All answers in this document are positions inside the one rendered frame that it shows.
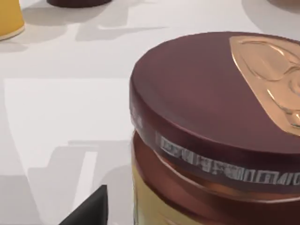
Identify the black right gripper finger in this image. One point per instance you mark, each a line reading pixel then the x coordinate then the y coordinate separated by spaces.
pixel 93 207

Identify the jar with dark red lid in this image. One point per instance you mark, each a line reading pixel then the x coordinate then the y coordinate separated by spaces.
pixel 211 131

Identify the dark brown round object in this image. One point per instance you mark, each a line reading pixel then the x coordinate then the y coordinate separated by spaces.
pixel 78 2

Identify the yellow cup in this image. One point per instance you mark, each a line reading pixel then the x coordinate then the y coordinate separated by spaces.
pixel 9 18

